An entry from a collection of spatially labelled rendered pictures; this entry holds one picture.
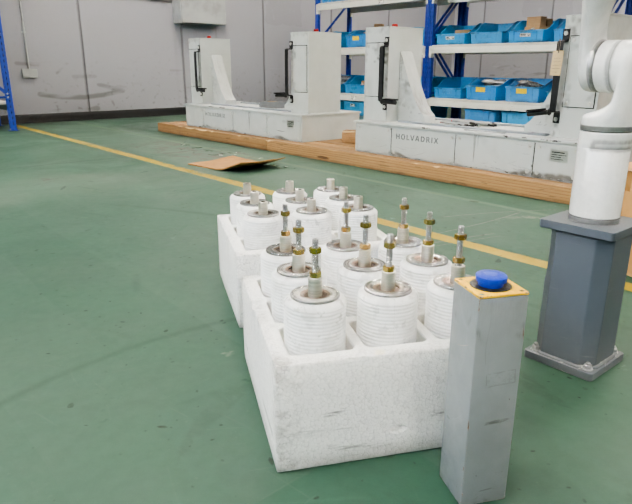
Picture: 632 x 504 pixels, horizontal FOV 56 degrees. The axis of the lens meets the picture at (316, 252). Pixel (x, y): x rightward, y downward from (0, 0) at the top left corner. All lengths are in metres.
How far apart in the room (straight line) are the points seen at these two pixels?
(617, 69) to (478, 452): 0.70
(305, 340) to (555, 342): 0.60
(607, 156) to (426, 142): 2.21
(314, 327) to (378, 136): 2.78
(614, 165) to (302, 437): 0.74
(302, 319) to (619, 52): 0.72
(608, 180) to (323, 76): 3.19
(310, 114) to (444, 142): 1.20
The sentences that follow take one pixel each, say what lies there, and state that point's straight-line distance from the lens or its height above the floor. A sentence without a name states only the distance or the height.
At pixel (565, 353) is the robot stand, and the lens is 1.31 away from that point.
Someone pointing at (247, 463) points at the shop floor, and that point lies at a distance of 0.98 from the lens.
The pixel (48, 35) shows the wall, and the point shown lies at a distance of 7.12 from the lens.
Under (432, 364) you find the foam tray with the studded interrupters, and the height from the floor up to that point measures 0.15.
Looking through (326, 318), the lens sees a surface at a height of 0.23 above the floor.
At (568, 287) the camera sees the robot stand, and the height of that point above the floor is 0.17.
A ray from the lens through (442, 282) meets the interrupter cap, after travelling 0.97.
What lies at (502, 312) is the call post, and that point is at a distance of 0.79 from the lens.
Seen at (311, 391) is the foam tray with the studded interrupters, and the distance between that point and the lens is 0.89.
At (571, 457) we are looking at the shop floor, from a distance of 1.07.
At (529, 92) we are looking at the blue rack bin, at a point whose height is 0.35.
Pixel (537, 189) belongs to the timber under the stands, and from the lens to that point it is 2.92.
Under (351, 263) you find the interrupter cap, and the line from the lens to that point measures 1.05.
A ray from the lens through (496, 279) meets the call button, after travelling 0.78.
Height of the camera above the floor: 0.59
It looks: 17 degrees down
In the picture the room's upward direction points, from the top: straight up
